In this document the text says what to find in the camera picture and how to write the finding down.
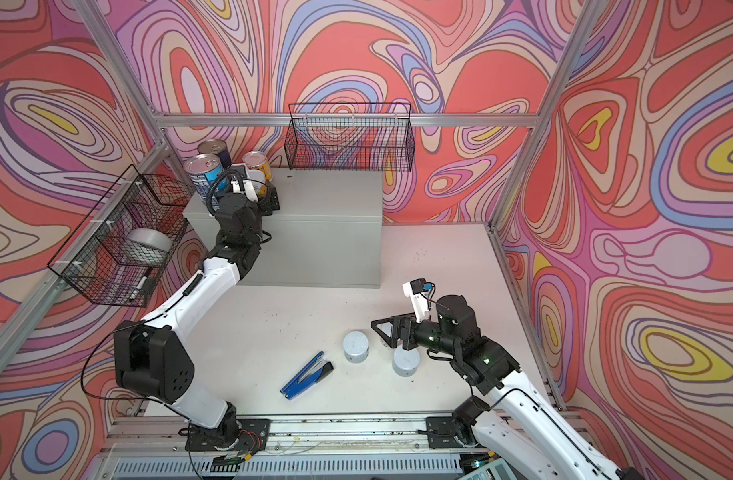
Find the dark blue labelled can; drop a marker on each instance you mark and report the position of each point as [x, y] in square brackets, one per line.
[216, 147]

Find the white tape roll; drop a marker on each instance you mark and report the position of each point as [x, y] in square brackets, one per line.
[147, 247]

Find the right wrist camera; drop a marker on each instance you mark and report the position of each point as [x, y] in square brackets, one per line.
[420, 292]

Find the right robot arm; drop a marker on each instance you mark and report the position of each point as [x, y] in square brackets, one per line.
[509, 417]

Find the white lid can right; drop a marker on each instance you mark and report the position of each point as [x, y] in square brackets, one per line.
[406, 362]

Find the white device corner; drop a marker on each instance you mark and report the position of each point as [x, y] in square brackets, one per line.
[496, 470]

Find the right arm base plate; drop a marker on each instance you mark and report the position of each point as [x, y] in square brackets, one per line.
[448, 432]

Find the white lid can back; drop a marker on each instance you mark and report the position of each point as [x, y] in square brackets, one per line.
[258, 181]

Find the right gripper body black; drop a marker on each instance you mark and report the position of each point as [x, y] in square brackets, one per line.
[429, 334]

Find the aluminium front rail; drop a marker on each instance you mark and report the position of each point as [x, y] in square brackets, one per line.
[327, 446]

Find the blue black stapler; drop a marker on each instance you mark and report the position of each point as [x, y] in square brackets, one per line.
[314, 372]

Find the white lid can front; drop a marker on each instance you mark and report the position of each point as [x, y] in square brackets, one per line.
[356, 347]

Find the light blue labelled can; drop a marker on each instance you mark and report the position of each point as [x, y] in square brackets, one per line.
[203, 170]

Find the small gold can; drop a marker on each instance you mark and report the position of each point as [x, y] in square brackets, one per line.
[257, 160]

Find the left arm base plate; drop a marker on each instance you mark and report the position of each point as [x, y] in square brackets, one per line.
[245, 436]

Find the black wire basket left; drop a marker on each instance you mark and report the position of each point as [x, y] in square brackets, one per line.
[92, 261]

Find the black wire basket back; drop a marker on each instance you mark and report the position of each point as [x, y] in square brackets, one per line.
[351, 136]

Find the white lid can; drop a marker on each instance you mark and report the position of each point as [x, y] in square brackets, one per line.
[406, 362]
[258, 181]
[356, 347]

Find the grey metal cabinet box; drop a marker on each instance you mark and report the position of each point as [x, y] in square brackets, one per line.
[327, 232]

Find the black wire basket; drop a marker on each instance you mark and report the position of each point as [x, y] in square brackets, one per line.
[351, 136]
[92, 261]

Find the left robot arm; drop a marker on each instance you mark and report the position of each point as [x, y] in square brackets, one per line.
[150, 356]

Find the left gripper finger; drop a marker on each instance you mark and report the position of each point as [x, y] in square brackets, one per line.
[266, 206]
[273, 194]

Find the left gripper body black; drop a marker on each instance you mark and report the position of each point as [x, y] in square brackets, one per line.
[254, 215]

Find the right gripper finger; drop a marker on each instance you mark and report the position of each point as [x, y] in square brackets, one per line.
[401, 342]
[393, 325]

